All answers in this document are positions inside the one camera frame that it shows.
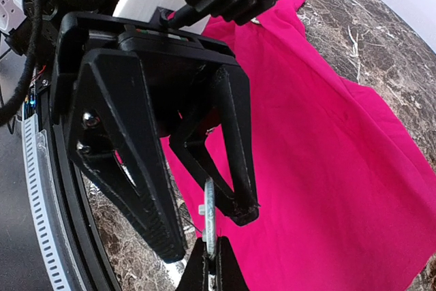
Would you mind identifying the red t-shirt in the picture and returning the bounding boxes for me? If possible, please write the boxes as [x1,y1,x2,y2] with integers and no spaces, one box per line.
[161,0,436,291]

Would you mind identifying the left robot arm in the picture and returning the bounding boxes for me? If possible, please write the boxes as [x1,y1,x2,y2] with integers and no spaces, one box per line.
[1,0,277,264]

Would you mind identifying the yellow round brooch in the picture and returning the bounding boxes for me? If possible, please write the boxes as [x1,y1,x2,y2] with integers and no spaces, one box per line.
[251,17,262,26]

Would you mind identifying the white slotted cable duct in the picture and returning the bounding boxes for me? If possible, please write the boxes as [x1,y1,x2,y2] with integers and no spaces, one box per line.
[21,96,74,290]

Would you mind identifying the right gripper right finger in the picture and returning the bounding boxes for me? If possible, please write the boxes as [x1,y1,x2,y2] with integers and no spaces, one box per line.
[215,236,249,291]

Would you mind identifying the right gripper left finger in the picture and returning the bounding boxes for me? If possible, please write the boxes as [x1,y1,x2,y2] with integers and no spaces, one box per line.
[175,238,208,291]

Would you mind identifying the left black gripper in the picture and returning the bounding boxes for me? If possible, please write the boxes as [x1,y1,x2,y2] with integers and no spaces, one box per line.
[51,12,251,263]

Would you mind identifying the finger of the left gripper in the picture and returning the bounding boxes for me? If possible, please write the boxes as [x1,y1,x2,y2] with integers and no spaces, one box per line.
[170,65,260,226]

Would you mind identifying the blue portrait round brooch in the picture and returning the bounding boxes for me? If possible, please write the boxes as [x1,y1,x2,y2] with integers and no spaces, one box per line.
[198,179,217,260]

